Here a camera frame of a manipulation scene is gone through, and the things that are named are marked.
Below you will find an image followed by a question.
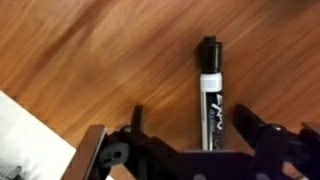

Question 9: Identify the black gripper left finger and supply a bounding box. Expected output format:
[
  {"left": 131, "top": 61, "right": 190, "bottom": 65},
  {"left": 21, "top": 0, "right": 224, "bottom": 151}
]
[{"left": 62, "top": 104, "right": 184, "bottom": 180}]

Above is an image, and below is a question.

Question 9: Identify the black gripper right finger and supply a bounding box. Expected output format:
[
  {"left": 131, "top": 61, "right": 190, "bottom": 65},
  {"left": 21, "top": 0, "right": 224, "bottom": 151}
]
[{"left": 233, "top": 103, "right": 320, "bottom": 180}]

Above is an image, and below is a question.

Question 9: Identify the black Expo marker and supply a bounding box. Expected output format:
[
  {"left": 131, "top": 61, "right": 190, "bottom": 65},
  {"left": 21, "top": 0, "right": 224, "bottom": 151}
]
[{"left": 198, "top": 35, "right": 224, "bottom": 153}]

